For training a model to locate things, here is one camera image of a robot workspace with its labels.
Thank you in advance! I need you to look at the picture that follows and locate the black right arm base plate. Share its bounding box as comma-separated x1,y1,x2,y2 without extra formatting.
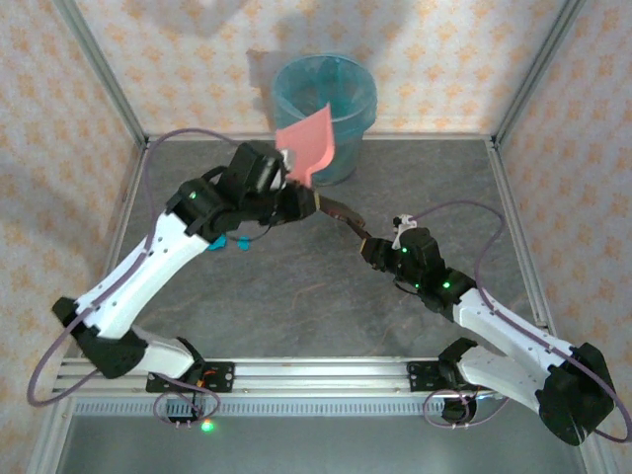
407,359,445,394

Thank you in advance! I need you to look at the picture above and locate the aluminium frame post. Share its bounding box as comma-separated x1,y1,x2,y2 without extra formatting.
492,0,588,145
52,0,150,149

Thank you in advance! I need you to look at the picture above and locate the aluminium table side rail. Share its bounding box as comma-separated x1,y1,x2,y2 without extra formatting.
77,140,149,357
486,137,553,331

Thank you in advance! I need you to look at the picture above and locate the blue mesh trash bin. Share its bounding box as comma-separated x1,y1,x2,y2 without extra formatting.
272,52,379,188

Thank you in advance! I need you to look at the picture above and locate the grey slotted cable duct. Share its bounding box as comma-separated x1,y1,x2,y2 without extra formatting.
68,398,577,419

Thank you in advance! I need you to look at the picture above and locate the aluminium frame leg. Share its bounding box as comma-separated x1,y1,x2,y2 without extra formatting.
577,434,611,474
27,394,75,474

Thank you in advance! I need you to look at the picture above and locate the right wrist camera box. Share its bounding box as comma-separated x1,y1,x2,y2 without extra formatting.
392,213,420,250

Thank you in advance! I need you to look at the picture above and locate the blue plastic bin liner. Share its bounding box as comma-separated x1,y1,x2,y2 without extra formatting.
272,52,379,149

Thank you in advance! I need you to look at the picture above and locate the short aluminium table edge rail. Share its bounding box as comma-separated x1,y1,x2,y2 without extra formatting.
145,132,495,143

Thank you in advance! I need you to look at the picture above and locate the pink plastic dustpan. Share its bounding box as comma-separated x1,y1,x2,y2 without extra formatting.
275,105,338,190

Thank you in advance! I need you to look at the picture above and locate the brown hand brush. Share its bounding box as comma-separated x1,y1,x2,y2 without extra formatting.
318,195,376,243

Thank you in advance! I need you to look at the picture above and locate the long aluminium mounting rail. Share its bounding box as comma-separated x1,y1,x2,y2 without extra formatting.
51,357,500,396

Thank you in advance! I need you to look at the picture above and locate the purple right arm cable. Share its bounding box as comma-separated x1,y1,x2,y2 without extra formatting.
404,199,632,443

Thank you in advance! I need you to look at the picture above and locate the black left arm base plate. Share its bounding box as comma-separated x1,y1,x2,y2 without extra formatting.
146,361,235,394

